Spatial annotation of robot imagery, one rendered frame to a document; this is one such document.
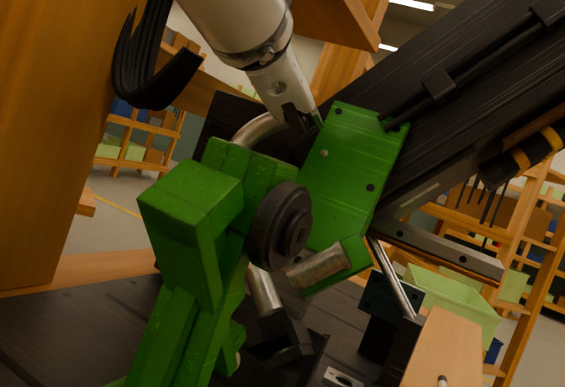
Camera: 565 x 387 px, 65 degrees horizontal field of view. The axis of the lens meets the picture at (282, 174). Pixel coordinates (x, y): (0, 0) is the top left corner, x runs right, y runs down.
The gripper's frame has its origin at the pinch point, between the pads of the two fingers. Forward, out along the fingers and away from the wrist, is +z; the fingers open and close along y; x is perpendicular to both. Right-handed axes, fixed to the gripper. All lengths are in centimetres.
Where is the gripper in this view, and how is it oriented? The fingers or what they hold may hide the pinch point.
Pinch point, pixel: (296, 108)
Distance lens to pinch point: 58.7
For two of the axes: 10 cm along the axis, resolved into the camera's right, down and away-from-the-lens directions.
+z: 3.0, 3.4, 8.9
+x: -9.1, 3.7, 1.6
